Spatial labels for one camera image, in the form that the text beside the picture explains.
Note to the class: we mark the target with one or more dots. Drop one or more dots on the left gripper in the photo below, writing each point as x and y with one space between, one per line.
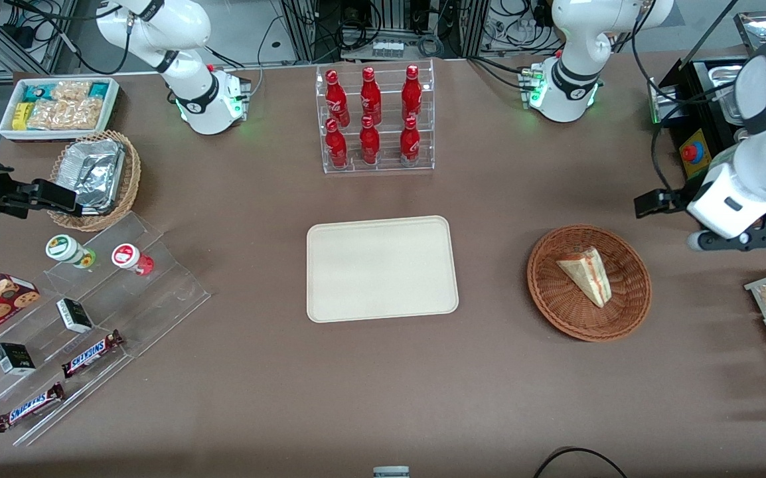
680 197

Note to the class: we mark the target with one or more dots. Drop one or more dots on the clear acrylic bottle rack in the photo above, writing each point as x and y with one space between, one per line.
389 166

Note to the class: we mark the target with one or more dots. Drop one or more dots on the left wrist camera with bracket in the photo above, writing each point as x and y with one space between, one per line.
698 241

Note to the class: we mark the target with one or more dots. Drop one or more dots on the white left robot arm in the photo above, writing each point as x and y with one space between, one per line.
572 40

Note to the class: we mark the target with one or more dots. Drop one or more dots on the small grey device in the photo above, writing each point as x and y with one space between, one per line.
391 472

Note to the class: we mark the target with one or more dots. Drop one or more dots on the aluminium frame rack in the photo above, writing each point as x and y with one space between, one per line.
303 30

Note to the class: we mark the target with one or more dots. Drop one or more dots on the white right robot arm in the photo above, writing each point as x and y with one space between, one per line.
190 26

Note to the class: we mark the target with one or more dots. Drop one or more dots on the silver foil container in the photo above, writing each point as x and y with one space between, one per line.
94 169

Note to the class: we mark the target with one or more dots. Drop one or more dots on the light tan wicker basket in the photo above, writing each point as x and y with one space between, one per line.
132 172

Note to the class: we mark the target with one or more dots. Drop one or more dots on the small clear snack bag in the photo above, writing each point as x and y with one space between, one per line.
72 89

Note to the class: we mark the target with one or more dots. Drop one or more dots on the red knob on warmer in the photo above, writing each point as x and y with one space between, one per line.
690 152

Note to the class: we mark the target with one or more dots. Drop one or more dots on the large clear snack bag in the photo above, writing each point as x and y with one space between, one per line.
68 114

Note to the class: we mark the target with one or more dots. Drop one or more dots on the beige plastic tray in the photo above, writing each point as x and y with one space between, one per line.
383 269

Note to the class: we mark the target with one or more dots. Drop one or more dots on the snickers chocolate bar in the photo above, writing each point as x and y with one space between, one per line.
30 407
91 354

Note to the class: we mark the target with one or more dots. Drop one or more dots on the yellow snack packet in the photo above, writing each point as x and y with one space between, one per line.
20 116

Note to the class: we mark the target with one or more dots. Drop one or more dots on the black food warmer cabinet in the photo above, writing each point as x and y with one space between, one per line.
691 99

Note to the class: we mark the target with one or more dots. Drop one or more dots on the red cola bottle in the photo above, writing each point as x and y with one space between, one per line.
410 141
336 145
370 141
411 91
336 96
370 94

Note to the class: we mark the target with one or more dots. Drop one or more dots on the red lidded white cup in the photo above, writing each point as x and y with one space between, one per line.
127 255

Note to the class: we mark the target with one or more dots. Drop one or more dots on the teal snack packet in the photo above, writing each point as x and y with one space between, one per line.
36 92
99 89

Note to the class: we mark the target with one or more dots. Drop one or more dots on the triangular sandwich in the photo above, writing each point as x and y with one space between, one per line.
589 275

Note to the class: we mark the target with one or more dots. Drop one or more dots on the green lidded white cup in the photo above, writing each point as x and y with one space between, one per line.
63 247

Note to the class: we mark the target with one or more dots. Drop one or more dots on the small black box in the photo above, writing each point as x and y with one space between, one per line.
75 315
14 358

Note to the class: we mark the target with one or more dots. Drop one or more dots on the round brown wicker basket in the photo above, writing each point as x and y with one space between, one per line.
555 305

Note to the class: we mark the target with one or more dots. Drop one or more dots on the white rectangular snack bin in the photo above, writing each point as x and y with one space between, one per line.
112 106

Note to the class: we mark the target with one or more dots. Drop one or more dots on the clear acrylic stepped display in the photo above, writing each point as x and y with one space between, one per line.
170 299

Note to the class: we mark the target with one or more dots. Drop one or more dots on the white power strip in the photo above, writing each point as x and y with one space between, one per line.
388 49

